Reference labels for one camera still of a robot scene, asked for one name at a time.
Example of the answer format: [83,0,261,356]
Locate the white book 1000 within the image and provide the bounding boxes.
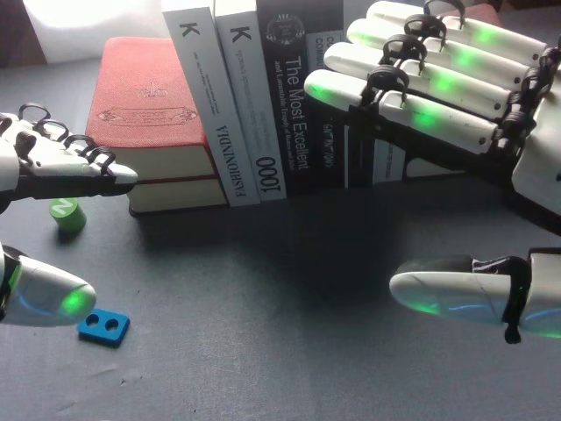
[213,0,288,204]

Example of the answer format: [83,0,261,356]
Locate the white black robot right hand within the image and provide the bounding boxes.
[302,0,561,346]

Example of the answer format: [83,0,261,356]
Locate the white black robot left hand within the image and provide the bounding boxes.
[0,103,139,328]

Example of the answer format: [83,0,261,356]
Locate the blue block two holes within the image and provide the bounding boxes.
[77,307,131,349]

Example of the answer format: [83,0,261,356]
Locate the black book The Most Excellent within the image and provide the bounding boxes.
[255,0,345,199]

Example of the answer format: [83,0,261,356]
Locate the green cylinder block letter N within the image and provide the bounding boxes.
[48,197,88,233]

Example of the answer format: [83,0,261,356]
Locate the black book grey label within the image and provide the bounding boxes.
[305,29,350,189]

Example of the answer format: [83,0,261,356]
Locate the red cloth-bound book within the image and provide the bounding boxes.
[85,36,219,183]

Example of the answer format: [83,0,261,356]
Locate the white book FASHIONINDIA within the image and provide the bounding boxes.
[160,0,263,209]

